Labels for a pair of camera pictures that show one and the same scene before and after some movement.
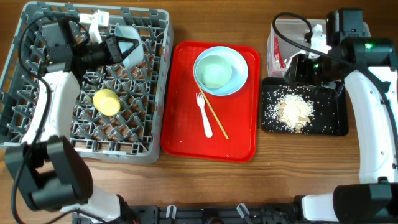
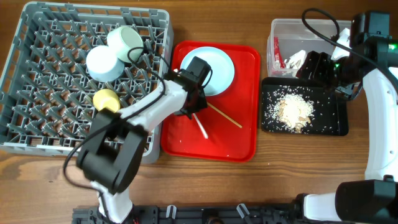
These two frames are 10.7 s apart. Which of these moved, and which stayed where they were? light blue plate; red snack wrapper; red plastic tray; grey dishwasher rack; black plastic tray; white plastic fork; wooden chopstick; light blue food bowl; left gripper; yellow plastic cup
Moved: light blue food bowl; wooden chopstick; light blue plate; white plastic fork; left gripper
Stayed: red snack wrapper; yellow plastic cup; red plastic tray; grey dishwasher rack; black plastic tray
